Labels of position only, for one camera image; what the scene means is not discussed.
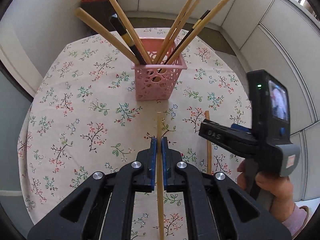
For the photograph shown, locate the wooden chopstick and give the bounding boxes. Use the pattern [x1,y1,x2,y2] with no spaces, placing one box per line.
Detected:
[152,0,192,64]
[164,0,230,64]
[204,110,213,175]
[109,0,151,64]
[156,112,164,240]
[75,8,139,64]
[157,0,200,64]

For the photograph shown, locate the black chopstick gold band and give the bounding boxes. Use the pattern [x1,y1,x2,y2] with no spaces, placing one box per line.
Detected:
[164,10,210,64]
[109,14,146,65]

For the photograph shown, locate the white kitchen cabinets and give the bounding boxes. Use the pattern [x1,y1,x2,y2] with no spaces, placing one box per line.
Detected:
[119,0,319,200]

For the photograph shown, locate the person's right hand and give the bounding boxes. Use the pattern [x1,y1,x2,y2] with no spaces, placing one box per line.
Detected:
[236,160,296,223]

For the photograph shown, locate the floral tablecloth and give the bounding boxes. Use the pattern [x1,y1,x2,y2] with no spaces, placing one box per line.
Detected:
[17,27,253,240]

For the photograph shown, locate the pink perforated utensil basket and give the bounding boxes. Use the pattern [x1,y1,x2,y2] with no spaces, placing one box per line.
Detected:
[131,37,188,102]

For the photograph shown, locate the brown trash bin orange liner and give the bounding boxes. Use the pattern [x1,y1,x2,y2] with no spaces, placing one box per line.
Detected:
[80,0,116,31]

